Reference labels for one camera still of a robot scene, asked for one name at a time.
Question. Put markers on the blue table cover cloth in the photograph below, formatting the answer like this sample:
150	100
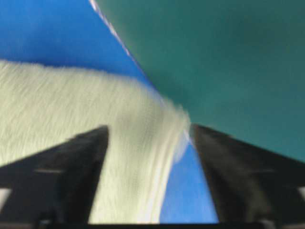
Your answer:
76	33

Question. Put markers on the light green bath towel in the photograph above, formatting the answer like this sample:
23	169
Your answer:
44	106

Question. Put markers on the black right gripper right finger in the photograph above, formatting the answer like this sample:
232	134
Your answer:
249	184

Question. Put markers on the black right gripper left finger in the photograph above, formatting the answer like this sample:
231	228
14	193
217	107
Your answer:
56	185

